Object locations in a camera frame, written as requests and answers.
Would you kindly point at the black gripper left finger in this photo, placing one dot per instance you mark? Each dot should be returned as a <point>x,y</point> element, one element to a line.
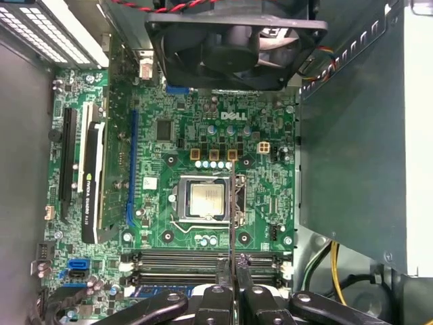
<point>216,304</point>

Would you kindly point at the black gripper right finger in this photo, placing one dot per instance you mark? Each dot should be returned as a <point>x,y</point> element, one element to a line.
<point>260,304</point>

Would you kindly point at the black RAM slot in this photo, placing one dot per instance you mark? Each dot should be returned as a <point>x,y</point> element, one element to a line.
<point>176,278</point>
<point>176,264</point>
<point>129,292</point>
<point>176,255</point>

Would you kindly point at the metal locking lever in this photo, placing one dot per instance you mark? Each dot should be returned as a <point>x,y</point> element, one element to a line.
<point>185,231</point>

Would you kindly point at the silver CPU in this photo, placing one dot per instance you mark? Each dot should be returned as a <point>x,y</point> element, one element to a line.
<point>206,199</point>

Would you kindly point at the green Dell motherboard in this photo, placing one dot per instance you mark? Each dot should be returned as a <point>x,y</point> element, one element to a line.
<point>152,216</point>

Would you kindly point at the CPU socket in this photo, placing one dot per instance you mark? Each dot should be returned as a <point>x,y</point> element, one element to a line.
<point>241,189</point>

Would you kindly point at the metal socket cover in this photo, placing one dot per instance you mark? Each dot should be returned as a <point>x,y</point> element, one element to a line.
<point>206,178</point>

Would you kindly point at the blue SATA connector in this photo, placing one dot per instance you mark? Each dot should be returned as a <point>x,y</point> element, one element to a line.
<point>78,267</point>

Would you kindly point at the white four-pin power socket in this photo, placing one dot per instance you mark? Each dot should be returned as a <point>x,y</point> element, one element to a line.
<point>264,148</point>

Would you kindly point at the Nvidia Quadro graphics card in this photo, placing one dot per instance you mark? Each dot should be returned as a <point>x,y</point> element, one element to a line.
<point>90,203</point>

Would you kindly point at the blue expansion slot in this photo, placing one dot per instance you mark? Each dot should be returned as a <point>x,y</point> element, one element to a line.
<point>133,152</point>

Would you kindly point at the grey Dell power supply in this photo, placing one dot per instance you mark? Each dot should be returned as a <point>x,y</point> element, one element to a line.
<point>355,152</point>

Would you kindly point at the white expansion slot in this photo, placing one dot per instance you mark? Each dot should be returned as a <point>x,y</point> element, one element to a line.
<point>82,142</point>

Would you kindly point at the black expansion slot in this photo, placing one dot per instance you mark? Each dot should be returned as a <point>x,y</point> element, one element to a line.
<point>69,152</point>

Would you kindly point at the black round buzzer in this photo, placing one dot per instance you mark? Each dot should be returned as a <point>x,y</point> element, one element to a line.
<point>55,136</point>

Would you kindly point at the black and grey PC case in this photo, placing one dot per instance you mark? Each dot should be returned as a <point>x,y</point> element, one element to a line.
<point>20,176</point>

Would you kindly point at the black case fan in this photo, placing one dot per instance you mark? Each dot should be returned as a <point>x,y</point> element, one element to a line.
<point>230,54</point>

